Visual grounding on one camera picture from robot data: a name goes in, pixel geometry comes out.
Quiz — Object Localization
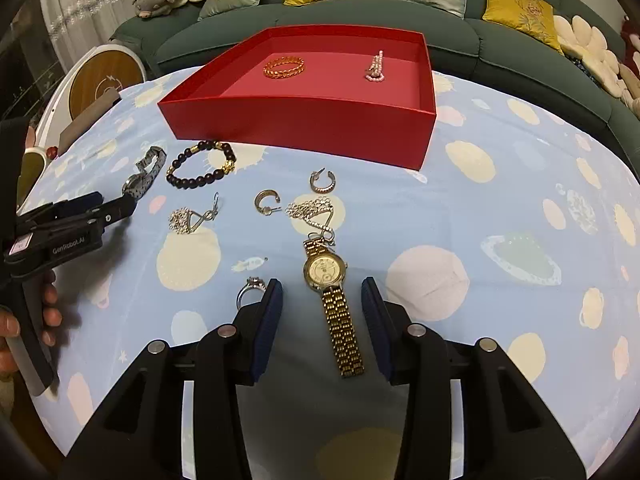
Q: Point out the brown flat pouch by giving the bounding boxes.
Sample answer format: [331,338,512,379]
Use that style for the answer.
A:
[57,91,123,156]

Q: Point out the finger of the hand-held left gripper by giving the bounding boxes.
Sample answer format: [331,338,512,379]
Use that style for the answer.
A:
[95,194,139,233]
[17,191,104,220]

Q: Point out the cream flower-shaped cushion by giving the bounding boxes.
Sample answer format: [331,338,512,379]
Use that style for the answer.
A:
[552,14,640,113]

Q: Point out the silver wrist watch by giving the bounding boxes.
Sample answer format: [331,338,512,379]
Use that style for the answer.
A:
[121,146,167,201]

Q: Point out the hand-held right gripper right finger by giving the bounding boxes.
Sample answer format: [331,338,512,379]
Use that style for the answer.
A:
[361,277,586,480]

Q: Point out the gold hoop earring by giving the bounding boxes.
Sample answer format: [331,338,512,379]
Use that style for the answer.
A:
[254,190,282,217]
[309,169,337,194]

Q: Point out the white round wooden-disc device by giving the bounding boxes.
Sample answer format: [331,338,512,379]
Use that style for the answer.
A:
[37,44,147,151]

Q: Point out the white rounded desk mirror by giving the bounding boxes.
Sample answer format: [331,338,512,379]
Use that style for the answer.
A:
[15,147,57,211]

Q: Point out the white curtain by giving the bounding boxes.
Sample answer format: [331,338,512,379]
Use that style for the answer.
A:
[37,0,138,73]

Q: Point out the pink pearl bracelet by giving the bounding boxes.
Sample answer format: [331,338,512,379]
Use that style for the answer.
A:
[365,51,387,83]

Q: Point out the dark green sofa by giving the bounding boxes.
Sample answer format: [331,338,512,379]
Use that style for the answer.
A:
[110,0,640,171]

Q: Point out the person's left hand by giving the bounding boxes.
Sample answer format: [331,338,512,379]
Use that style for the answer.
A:
[0,270,63,376]

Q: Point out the red cardboard box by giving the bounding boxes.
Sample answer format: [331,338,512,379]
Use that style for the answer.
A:
[157,26,438,171]

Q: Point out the dark bead bracelet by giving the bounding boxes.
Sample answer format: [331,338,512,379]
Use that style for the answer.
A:
[166,141,237,191]

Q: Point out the gold wrist watch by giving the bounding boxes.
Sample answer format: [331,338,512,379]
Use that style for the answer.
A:
[302,237,365,378]

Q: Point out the silver ring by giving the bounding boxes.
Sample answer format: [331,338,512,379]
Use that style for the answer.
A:
[236,276,266,311]

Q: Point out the gold twisted bangle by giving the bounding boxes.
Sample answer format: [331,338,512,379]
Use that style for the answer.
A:
[263,57,306,81]

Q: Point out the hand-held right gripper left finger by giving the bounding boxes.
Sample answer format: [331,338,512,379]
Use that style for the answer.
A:
[60,277,284,480]

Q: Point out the red monkey plush toy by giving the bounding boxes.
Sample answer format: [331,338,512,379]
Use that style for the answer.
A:
[620,17,640,53]

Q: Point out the blue planet print tablecloth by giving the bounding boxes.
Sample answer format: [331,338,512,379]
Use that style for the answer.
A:
[10,67,640,480]

